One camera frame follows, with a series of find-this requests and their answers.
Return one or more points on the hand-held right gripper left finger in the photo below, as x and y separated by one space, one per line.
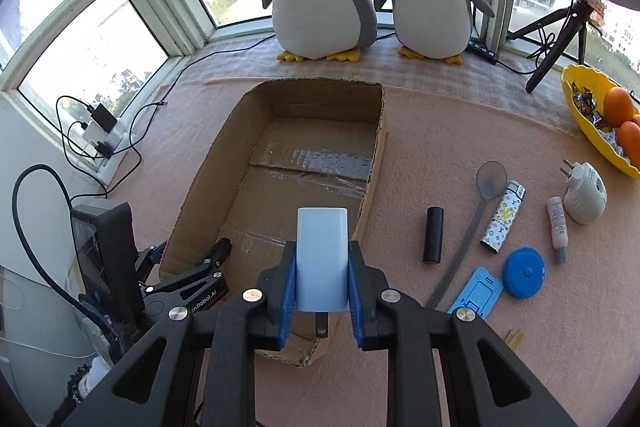
289 297

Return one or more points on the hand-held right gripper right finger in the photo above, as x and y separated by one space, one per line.
356 302

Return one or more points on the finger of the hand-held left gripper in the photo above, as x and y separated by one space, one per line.
150 259
219 254

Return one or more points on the white charger plug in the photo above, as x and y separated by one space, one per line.
321 257

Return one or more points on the cardboard box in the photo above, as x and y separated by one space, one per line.
300 177

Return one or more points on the wooden clothespin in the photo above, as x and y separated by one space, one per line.
515 339

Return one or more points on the blue round tape measure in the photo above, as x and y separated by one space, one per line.
524 273

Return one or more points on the pink tube with grey cap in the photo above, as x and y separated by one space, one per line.
557 227

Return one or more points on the black cylinder tube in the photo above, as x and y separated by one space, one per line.
433 234

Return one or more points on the small black plug adapter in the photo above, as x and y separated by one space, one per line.
105 149

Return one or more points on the white power strip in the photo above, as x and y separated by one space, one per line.
117 142

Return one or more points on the white charger adapter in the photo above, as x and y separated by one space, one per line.
92 132

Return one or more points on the black charger brick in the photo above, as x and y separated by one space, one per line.
102 117

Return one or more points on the patterned lighter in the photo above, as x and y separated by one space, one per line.
502 222

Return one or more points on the grey plastic spoon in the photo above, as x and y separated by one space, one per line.
491 179

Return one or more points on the grey checked cloth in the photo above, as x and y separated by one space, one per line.
425 74

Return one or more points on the white plug-in repeller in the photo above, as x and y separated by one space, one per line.
586 197

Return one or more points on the black inline remote control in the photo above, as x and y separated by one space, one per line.
482 50

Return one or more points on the yellow fruit bowl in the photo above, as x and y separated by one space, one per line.
582 127

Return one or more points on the pile of wrapped candies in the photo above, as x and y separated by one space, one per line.
585 102

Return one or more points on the orange fruit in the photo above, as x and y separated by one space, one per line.
630 142
619 107

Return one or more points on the black tripod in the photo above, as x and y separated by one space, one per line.
575 24

